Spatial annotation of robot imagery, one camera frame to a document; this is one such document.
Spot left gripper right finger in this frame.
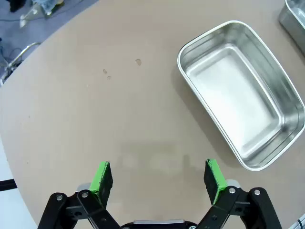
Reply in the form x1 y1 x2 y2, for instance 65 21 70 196
195 159 283 229

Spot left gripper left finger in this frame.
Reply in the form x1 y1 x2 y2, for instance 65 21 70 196
37 161 120 229

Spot steel container with wide rim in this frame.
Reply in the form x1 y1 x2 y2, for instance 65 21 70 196
278 0 305 57
176 20 305 172

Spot black stand bar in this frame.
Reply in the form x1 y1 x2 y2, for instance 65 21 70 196
0 178 17 192

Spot green yellow snack bag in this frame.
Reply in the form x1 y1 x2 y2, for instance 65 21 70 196
41 0 65 16

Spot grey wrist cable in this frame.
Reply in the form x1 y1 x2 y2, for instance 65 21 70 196
291 213 305 229

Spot chrome tube frame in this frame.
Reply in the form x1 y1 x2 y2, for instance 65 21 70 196
3 42 41 77

